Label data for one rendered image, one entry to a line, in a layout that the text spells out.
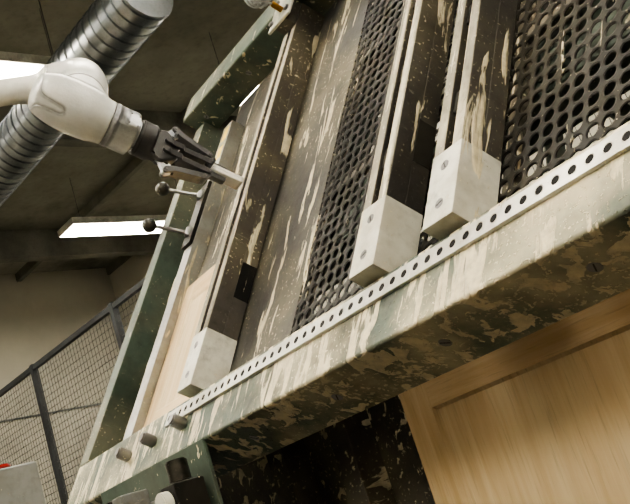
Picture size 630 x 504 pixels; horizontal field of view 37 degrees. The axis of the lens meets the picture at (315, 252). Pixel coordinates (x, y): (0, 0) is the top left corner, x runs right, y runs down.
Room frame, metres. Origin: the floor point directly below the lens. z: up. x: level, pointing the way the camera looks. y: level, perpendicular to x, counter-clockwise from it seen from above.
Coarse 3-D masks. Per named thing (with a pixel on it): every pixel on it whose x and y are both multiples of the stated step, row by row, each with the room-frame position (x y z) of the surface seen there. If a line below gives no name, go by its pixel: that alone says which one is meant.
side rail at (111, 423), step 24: (216, 144) 2.61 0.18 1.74; (168, 216) 2.51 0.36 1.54; (168, 240) 2.46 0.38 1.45; (168, 264) 2.44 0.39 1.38; (144, 288) 2.42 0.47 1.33; (168, 288) 2.43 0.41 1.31; (144, 312) 2.38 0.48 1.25; (144, 336) 2.37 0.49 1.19; (120, 360) 2.33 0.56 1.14; (144, 360) 2.35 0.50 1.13; (120, 384) 2.30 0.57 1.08; (120, 408) 2.29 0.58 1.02; (96, 432) 2.26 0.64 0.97; (120, 432) 2.28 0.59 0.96; (96, 456) 2.24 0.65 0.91
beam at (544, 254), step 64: (576, 192) 0.97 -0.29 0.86; (512, 256) 1.03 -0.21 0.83; (576, 256) 0.98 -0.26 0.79; (384, 320) 1.23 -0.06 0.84; (448, 320) 1.14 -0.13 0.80; (512, 320) 1.12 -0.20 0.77; (256, 384) 1.52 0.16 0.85; (320, 384) 1.37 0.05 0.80; (384, 384) 1.33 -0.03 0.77; (128, 448) 1.99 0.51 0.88; (256, 448) 1.64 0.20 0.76
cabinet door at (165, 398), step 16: (208, 272) 2.09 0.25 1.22; (192, 288) 2.15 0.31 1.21; (208, 288) 2.06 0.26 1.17; (192, 304) 2.11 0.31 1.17; (192, 320) 2.07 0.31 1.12; (176, 336) 2.11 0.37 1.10; (192, 336) 2.02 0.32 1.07; (176, 352) 2.07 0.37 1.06; (176, 368) 2.03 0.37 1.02; (160, 384) 2.08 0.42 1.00; (176, 384) 1.99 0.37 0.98; (160, 400) 2.03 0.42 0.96; (176, 400) 1.94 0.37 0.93; (160, 416) 1.99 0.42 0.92
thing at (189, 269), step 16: (224, 128) 2.40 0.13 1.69; (240, 128) 2.38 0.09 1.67; (224, 144) 2.34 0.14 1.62; (224, 160) 2.33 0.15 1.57; (208, 208) 2.27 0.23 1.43; (208, 224) 2.26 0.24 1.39; (208, 240) 2.25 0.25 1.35; (192, 256) 2.22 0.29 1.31; (192, 272) 2.21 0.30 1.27; (176, 288) 2.19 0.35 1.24; (176, 304) 2.17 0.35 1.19; (176, 320) 2.16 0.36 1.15; (160, 336) 2.15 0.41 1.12; (160, 352) 2.12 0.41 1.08; (160, 368) 2.11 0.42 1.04; (144, 384) 2.11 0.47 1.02; (144, 400) 2.08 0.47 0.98; (144, 416) 2.07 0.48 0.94; (128, 432) 2.07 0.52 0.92
